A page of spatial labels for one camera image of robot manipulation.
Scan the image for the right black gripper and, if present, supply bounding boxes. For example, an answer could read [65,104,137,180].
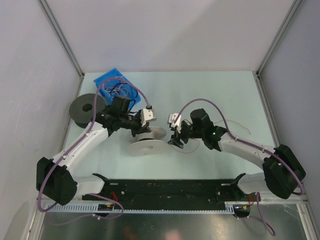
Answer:
[168,121,205,149]

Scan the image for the thin red black wire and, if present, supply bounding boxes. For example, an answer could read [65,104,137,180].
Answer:
[149,119,252,154]

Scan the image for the light grey cable spool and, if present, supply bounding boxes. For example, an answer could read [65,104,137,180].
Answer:
[127,126,168,157]

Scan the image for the blue plastic bin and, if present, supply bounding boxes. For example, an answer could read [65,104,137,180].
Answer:
[93,68,141,108]

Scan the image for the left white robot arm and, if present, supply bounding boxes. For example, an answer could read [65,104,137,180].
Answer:
[36,93,156,206]

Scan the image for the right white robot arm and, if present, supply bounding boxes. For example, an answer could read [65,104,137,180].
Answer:
[168,108,306,201]

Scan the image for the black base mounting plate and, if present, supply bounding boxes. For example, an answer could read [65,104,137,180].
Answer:
[82,179,257,211]

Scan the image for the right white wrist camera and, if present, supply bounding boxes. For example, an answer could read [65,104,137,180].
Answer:
[167,113,182,133]

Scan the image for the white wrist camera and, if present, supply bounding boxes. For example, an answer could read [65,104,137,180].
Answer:
[167,113,182,133]
[140,108,157,127]

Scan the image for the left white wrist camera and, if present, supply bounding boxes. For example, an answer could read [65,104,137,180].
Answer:
[140,108,157,127]

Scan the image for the bundle of thin wires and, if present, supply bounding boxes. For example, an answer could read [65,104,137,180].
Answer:
[102,74,139,98]

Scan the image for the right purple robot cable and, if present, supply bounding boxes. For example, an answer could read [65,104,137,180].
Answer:
[174,98,306,237]

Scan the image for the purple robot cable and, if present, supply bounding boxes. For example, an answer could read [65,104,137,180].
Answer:
[174,98,306,237]
[36,77,153,226]

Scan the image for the dark grey cable spool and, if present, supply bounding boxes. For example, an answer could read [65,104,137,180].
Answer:
[69,93,106,129]

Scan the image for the grey slotted cable duct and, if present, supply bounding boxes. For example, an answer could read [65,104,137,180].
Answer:
[44,202,236,215]

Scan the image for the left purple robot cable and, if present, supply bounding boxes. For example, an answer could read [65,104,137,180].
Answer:
[36,77,153,226]

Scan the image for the aluminium frame rail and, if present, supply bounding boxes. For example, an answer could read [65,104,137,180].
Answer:
[259,186,308,204]

